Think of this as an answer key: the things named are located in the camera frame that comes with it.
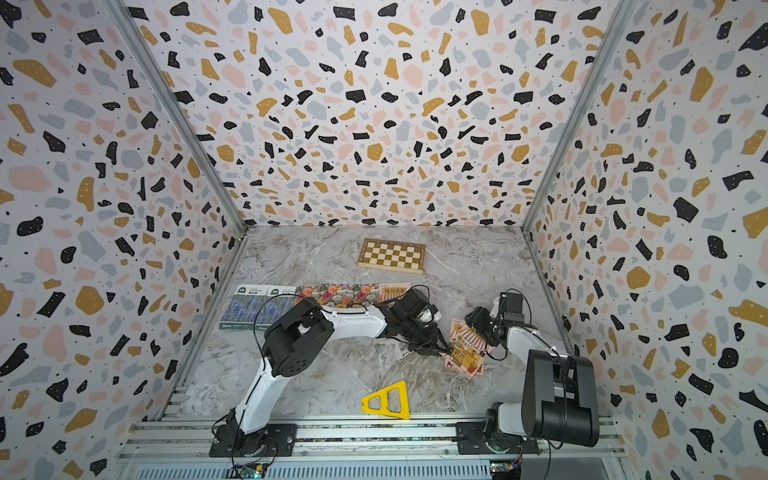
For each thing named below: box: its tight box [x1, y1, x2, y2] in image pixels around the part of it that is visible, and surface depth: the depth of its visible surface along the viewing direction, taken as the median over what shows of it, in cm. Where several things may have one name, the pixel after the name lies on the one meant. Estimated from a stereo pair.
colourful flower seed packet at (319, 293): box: [294, 284, 328, 307], surface depth 105 cm
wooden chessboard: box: [358, 238, 426, 275], surface depth 112 cm
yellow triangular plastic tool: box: [361, 380, 410, 419], surface depth 81 cm
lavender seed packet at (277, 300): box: [256, 286, 297, 330], surface depth 102 cm
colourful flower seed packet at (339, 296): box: [318, 284, 361, 309], surface depth 105 cm
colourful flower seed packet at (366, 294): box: [354, 283, 381, 305], surface depth 105 cm
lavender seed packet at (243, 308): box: [219, 284, 268, 331], surface depth 99 cm
